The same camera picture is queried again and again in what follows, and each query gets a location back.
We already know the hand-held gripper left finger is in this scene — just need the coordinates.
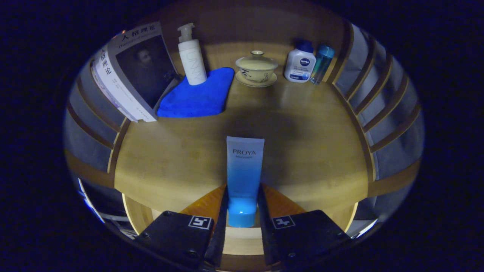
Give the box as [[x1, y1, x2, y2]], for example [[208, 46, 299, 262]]
[[134, 185, 228, 270]]

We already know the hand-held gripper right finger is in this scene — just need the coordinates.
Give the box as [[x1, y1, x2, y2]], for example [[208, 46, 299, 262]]
[[258, 183, 352, 269]]

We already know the blue cosmetic tube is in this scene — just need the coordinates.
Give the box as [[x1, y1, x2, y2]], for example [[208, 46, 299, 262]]
[[226, 136, 265, 228]]

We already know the wooden countertop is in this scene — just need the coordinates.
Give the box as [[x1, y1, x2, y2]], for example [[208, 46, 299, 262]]
[[113, 42, 369, 223]]

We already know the wooden cabinet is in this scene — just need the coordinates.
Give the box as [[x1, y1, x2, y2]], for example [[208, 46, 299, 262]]
[[64, 2, 425, 270]]

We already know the blue cloth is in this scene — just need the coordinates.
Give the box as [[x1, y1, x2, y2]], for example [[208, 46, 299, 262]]
[[157, 67, 235, 118]]

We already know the lidded ceramic tea bowl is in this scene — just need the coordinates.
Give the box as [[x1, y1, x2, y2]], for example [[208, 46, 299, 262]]
[[235, 50, 279, 88]]

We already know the white pump bottle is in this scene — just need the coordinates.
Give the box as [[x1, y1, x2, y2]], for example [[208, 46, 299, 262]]
[[177, 23, 208, 86]]

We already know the white lotion bottle blue cap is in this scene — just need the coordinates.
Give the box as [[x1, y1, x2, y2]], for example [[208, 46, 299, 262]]
[[284, 39, 317, 83]]

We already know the teal bottle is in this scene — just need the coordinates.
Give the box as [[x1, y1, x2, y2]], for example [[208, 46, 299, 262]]
[[310, 44, 335, 85]]

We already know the thick white and black book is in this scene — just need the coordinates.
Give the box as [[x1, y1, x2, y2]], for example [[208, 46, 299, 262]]
[[96, 22, 181, 122]]

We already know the thin white book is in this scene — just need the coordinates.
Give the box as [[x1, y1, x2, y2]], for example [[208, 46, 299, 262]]
[[90, 60, 131, 118]]

